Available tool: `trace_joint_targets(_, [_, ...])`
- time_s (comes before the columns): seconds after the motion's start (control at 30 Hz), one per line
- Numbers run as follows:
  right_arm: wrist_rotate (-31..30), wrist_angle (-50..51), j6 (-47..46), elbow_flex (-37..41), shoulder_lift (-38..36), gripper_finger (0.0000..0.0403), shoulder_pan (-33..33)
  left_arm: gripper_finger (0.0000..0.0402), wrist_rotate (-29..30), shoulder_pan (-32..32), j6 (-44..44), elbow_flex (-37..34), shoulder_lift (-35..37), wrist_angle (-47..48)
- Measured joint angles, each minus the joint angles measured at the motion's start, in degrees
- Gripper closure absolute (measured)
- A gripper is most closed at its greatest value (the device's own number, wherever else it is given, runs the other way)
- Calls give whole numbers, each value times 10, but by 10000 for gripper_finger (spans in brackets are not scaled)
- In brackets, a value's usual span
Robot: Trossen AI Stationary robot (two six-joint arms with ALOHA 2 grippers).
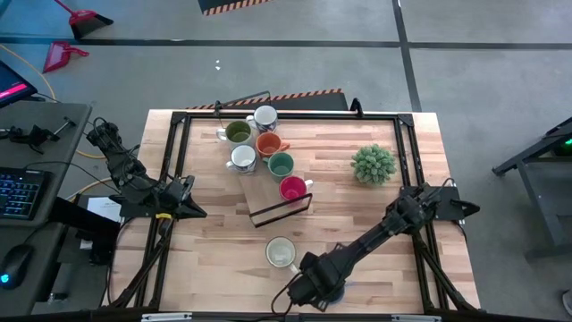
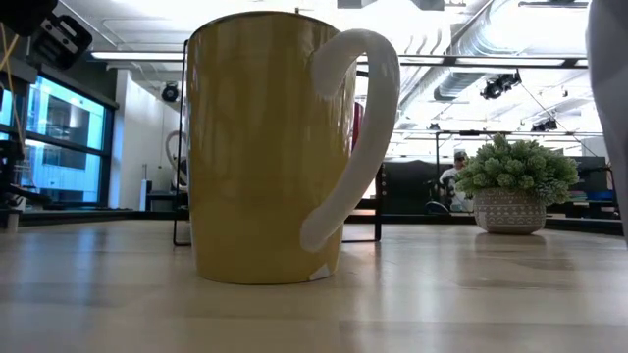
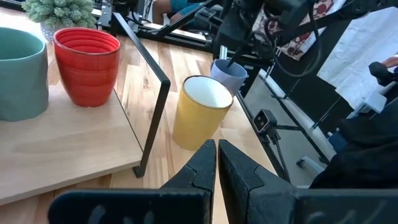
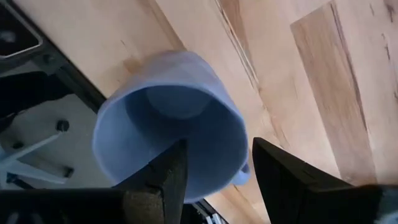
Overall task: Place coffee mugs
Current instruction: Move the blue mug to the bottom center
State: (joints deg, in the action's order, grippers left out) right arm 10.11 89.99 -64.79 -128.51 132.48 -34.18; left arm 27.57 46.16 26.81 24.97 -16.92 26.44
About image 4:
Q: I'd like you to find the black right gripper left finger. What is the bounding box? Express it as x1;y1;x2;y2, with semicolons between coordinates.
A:
0;139;189;224

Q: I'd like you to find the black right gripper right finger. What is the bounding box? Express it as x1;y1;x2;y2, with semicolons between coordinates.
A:
252;137;386;224

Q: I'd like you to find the blue mug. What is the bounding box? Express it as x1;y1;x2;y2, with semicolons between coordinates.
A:
91;50;251;205

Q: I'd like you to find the grey bolted mounting plate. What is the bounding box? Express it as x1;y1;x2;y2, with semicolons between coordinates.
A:
0;93;116;190

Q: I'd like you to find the silver metal bracket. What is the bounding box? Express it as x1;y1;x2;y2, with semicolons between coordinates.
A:
198;203;226;224

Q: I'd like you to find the black table-level camera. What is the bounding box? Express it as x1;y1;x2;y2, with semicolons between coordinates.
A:
0;0;44;60

